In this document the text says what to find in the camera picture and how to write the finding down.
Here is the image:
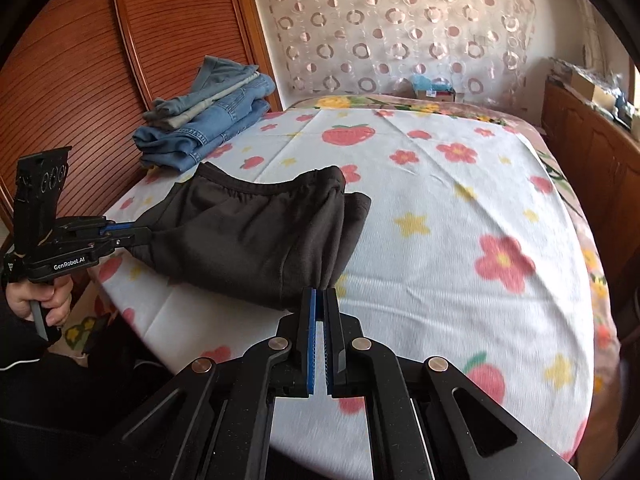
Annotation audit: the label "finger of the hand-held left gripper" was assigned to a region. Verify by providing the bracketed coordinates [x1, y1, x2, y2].
[90, 235, 154, 252]
[97, 221, 152, 237]

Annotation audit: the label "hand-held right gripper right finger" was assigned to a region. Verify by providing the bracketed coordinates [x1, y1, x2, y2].
[322, 286, 582, 480]

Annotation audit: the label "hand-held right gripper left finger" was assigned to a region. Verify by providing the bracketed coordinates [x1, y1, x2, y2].
[102, 286, 318, 480]

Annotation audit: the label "black pants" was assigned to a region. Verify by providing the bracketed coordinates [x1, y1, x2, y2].
[127, 162, 373, 313]

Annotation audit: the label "person's left hand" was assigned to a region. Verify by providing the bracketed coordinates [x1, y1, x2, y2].
[7, 274, 74, 327]

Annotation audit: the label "blue denim folded jeans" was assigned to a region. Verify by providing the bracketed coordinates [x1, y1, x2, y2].
[132, 76, 277, 172]

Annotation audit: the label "wooden ribbed headboard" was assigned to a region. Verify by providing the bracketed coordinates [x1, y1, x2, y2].
[0, 0, 283, 251]

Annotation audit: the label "person's black clothing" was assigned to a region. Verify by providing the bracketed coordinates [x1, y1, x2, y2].
[0, 347, 211, 480]

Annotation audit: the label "strawberry print bed sheet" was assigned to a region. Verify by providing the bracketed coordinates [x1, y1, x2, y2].
[94, 107, 597, 480]

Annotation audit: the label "light blue folded jeans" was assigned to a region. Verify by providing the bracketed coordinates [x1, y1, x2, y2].
[144, 55, 261, 122]

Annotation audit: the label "small cardboard box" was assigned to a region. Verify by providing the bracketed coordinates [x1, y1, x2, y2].
[413, 84, 469, 104]

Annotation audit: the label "pink floral blanket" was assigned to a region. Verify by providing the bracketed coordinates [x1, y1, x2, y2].
[60, 92, 623, 411]

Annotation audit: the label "blue cloth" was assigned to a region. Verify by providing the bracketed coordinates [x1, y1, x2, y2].
[410, 74, 452, 93]

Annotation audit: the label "wooden cabinet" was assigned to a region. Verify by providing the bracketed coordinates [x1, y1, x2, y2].
[542, 80, 640, 287]

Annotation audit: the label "open cardboard box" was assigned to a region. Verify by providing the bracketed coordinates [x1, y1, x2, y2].
[569, 70, 609, 107]

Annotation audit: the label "circle pattern wall curtain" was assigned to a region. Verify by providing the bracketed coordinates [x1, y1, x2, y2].
[247, 0, 547, 107]

